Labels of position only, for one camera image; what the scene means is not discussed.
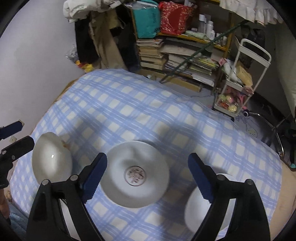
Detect plain white bowl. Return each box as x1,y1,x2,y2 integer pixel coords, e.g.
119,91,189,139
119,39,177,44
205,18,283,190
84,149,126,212
32,132,73,184

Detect red patterned small bowl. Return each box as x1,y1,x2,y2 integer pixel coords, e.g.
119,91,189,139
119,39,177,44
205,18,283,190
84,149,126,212
185,187,236,233

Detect large bowl red emblem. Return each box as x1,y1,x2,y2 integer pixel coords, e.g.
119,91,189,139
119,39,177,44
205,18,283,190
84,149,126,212
100,141,170,208

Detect left hand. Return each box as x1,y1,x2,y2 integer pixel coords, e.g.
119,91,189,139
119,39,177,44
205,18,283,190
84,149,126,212
0,189,10,219

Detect blue checked tablecloth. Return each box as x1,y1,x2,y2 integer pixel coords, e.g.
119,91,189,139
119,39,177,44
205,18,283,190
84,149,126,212
9,68,283,241

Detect hanging dark clothes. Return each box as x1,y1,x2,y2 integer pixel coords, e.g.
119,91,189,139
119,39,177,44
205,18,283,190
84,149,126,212
74,6,139,70

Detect white padded jacket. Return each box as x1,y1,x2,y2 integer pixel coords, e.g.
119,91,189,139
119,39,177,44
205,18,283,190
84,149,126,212
63,0,128,23

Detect white rolling cart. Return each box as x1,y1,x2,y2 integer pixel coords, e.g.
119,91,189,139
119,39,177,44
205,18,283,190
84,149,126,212
213,38,272,119

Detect yellow wooden shelf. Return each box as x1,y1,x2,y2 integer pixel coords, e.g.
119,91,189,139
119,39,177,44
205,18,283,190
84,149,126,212
127,1,232,83

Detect stack of books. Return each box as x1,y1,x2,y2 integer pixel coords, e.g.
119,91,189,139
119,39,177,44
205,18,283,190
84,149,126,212
136,37,224,87

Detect teal bag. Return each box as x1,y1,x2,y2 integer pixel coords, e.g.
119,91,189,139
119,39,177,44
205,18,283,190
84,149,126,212
132,1,161,39

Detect red patterned bag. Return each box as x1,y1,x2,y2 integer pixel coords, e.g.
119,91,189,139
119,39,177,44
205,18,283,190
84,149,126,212
159,1,195,35

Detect wall socket lower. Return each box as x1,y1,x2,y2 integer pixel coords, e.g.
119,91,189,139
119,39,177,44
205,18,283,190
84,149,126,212
9,136,16,143

